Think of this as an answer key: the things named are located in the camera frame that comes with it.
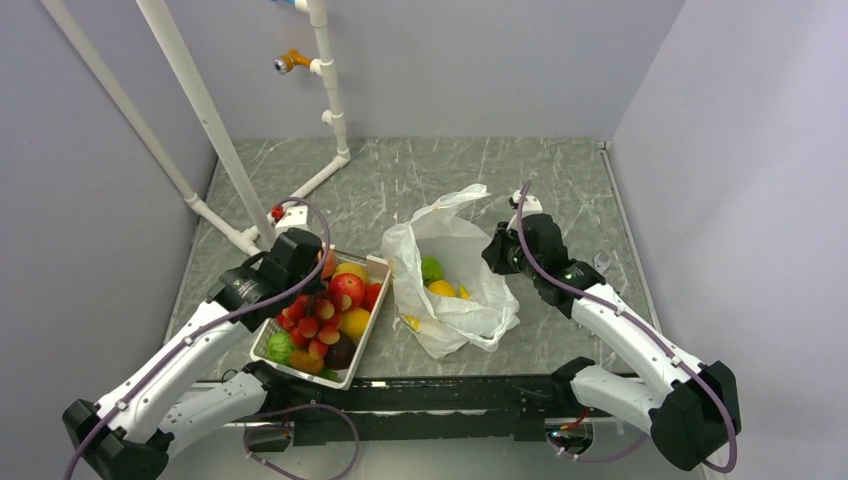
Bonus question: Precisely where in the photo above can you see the red lychee bunch fake fruit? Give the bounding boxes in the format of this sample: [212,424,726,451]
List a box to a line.
[276,295,341,360]

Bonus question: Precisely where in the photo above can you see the white plastic bag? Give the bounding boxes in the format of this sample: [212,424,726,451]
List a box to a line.
[381,184,519,359]

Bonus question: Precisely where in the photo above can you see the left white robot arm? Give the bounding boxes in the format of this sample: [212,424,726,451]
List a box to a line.
[62,228,328,479]

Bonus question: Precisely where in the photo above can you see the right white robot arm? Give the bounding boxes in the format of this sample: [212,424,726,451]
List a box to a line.
[482,213,741,471]

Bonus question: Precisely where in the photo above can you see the orange peach fake fruit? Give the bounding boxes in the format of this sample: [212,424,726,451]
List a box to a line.
[320,248,337,280]

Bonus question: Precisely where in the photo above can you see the yellow lemon fake fruit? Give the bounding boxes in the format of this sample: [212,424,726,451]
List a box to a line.
[333,262,371,285]

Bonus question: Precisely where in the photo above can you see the red apple fake fruit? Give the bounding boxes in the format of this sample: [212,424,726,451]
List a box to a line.
[328,273,366,312]

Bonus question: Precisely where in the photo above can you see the yellow fake fruit in bag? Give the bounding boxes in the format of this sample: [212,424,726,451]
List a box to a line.
[427,280,457,298]

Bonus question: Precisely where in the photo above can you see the green lime fake fruit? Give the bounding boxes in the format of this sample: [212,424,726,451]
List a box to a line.
[420,256,444,286]

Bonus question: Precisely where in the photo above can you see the red strawberry fake fruit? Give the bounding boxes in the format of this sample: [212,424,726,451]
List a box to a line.
[361,283,382,312]

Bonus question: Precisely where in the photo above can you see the yellow mango fake fruit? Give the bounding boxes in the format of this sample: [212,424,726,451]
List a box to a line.
[338,307,371,343]

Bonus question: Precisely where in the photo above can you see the green round fake fruit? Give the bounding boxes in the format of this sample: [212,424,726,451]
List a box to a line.
[265,331,295,365]

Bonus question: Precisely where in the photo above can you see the brown kiwi fake fruit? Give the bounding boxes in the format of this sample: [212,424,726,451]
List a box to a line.
[289,350,324,376]

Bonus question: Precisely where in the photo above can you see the dark purple fake fruit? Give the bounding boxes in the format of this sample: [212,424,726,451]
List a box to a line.
[324,333,357,370]

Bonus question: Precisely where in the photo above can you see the white plastic basket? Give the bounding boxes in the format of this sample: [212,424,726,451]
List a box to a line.
[250,249,391,390]

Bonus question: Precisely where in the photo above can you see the silver wrench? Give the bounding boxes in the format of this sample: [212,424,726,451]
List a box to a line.
[593,252,612,275]

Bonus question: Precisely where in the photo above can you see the orange silver valve knob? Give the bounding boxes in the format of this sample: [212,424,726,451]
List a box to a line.
[273,49,313,75]

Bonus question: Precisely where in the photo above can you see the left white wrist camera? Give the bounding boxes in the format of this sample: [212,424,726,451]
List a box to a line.
[270,205,309,234]

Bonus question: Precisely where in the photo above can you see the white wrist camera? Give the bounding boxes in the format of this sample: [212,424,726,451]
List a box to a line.
[270,205,309,234]
[507,190,544,230]

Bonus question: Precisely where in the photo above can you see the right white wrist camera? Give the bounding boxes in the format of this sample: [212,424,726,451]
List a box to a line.
[507,190,544,230]

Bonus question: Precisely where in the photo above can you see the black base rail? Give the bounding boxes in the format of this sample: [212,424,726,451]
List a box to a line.
[220,357,617,446]

